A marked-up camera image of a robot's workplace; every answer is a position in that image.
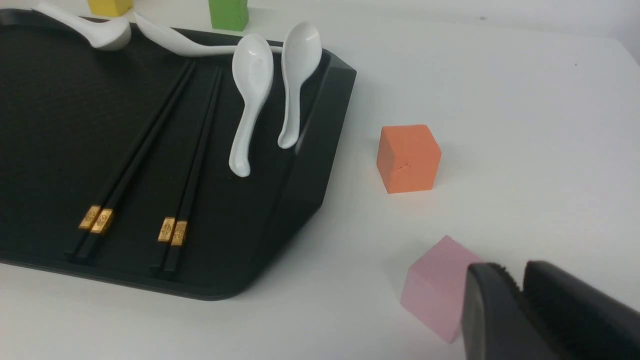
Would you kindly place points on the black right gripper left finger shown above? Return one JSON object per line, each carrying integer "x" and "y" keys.
{"x": 497, "y": 321}

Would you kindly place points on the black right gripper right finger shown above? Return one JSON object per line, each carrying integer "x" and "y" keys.
{"x": 579, "y": 321}

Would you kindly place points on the pink foam cube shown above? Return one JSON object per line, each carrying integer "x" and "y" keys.
{"x": 434, "y": 288}

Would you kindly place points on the orange foam cube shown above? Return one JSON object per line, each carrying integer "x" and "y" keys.
{"x": 408, "y": 158}

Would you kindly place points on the black chopstick gold band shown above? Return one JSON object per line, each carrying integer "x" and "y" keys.
{"x": 164, "y": 239}
{"x": 172, "y": 253}
{"x": 132, "y": 150}
{"x": 142, "y": 155}

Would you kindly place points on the white ceramic spoon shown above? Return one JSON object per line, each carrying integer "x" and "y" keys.
{"x": 252, "y": 67}
{"x": 112, "y": 35}
{"x": 300, "y": 57}
{"x": 177, "y": 43}

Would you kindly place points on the green foam cube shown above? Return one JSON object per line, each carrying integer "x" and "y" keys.
{"x": 229, "y": 15}

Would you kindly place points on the black plastic tray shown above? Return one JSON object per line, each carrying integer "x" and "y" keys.
{"x": 95, "y": 144}

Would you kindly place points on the yellow foam cube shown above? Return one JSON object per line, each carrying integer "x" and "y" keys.
{"x": 110, "y": 8}

